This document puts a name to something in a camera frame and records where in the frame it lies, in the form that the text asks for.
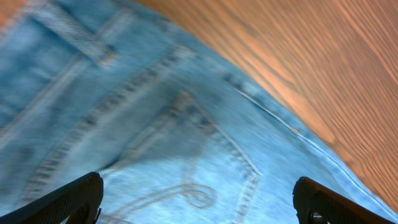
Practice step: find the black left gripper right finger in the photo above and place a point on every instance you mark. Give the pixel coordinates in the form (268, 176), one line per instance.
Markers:
(317, 204)

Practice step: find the light blue denim jeans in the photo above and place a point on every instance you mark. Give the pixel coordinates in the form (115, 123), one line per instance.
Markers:
(177, 132)

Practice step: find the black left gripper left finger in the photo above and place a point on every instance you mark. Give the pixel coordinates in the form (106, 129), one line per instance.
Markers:
(77, 202)

